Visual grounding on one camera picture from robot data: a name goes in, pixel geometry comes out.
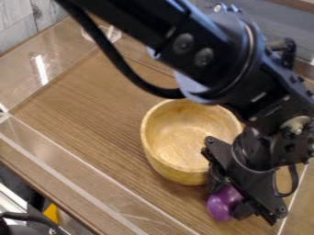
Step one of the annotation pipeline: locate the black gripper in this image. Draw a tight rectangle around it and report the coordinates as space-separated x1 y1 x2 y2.
201 97 314 225

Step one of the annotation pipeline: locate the purple toy eggplant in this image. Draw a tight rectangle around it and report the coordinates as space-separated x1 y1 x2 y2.
205 185 243 221

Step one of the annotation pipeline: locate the brown wooden bowl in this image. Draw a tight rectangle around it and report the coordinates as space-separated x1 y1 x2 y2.
140 99 243 185

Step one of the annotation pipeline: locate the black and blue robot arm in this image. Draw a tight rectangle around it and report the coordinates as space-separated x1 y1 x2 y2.
56 0 314 224

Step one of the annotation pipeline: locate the yellow and black equipment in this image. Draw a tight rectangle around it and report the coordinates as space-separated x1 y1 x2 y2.
38 202 78 235

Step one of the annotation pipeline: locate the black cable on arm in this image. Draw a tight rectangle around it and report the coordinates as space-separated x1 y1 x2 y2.
68 8 187 100

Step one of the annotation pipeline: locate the clear acrylic front wall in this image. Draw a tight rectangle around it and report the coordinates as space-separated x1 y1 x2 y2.
0 112 199 235

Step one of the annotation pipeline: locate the black cable lower left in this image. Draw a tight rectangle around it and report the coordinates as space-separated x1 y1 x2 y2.
0 212 62 235

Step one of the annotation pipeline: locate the clear acrylic corner bracket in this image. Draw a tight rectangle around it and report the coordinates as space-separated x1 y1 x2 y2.
81 26 121 43

